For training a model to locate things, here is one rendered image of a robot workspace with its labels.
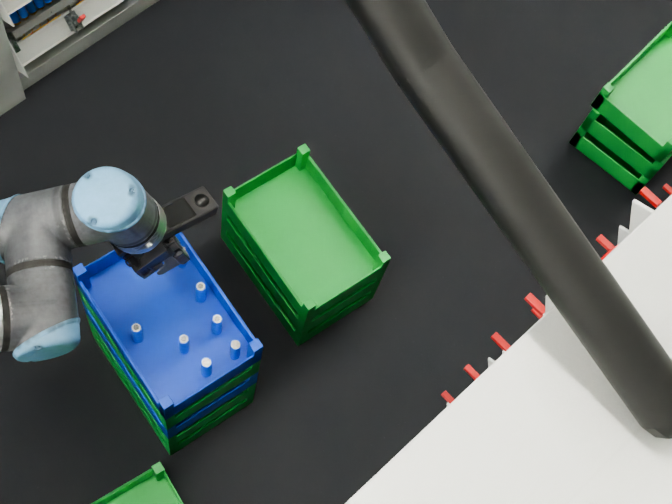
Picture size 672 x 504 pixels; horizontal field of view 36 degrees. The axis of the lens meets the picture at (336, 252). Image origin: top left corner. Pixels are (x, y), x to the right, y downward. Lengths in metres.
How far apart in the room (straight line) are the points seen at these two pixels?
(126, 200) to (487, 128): 1.09
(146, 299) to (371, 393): 0.57
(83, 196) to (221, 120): 1.01
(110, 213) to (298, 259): 0.74
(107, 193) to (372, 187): 1.04
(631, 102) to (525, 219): 2.08
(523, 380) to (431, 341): 1.85
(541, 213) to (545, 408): 0.08
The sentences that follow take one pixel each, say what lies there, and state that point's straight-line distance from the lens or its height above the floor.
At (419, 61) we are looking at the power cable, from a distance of 0.39.
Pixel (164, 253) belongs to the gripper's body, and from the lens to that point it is 1.66.
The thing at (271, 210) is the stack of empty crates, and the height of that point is 0.16.
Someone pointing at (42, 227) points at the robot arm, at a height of 0.77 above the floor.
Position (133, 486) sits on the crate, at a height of 0.01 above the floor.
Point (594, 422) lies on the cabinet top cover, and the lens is 0.44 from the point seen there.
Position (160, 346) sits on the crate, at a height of 0.32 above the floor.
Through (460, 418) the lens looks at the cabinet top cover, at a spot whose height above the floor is 1.73.
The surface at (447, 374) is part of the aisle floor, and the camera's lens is 2.27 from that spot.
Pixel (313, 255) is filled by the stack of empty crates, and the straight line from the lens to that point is 2.13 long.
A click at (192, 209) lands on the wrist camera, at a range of 1.66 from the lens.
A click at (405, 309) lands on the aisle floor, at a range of 2.29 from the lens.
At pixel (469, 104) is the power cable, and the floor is 1.80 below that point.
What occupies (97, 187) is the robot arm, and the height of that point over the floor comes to 0.81.
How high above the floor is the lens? 2.13
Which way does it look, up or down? 67 degrees down
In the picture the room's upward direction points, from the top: 18 degrees clockwise
